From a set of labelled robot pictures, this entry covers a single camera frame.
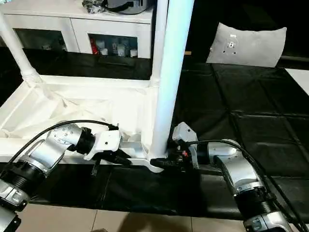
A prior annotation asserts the white plastic table top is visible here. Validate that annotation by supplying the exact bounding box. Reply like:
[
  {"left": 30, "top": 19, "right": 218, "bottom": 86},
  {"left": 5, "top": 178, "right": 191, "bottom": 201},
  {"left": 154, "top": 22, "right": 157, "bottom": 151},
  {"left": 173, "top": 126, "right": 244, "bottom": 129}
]
[{"left": 0, "top": 73, "right": 174, "bottom": 174}]

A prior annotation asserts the white plastic table leg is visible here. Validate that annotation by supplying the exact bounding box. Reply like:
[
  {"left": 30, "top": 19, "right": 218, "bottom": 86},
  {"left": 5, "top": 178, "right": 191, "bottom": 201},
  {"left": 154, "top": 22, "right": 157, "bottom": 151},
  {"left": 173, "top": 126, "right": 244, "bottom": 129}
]
[
  {"left": 148, "top": 0, "right": 195, "bottom": 159},
  {"left": 151, "top": 0, "right": 169, "bottom": 88},
  {"left": 0, "top": 12, "right": 41, "bottom": 85}
]

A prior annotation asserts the black floor mat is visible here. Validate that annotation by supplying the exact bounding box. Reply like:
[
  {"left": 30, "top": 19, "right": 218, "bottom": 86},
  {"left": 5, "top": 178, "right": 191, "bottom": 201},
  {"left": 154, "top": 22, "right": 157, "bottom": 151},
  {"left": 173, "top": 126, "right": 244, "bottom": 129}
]
[{"left": 0, "top": 47, "right": 309, "bottom": 220}]

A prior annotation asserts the grey printed cushion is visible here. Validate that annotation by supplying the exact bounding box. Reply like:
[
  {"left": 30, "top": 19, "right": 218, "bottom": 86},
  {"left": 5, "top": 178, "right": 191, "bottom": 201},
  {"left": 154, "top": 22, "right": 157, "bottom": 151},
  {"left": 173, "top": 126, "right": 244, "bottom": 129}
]
[{"left": 205, "top": 22, "right": 287, "bottom": 68}]

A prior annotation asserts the white glass-door cabinet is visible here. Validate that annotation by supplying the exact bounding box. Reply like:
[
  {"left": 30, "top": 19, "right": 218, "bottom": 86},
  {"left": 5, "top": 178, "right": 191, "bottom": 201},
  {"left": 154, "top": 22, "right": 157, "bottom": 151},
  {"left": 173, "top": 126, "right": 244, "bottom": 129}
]
[{"left": 0, "top": 0, "right": 154, "bottom": 58}]

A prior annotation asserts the white flat panel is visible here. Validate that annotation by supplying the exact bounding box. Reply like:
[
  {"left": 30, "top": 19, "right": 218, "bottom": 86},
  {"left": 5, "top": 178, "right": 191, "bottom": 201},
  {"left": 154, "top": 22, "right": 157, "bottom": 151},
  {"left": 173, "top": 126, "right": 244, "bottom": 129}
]
[{"left": 286, "top": 68, "right": 309, "bottom": 96}]

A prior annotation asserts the grey round bag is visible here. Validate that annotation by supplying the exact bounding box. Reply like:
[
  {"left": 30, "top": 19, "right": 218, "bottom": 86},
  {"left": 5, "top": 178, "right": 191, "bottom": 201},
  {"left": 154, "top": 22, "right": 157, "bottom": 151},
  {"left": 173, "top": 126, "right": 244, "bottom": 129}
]
[{"left": 106, "top": 0, "right": 150, "bottom": 15}]

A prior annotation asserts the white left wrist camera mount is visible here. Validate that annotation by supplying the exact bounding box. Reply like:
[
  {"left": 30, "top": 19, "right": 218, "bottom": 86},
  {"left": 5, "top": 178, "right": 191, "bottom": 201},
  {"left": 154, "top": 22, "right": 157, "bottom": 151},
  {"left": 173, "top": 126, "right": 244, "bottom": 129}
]
[{"left": 84, "top": 130, "right": 124, "bottom": 160}]

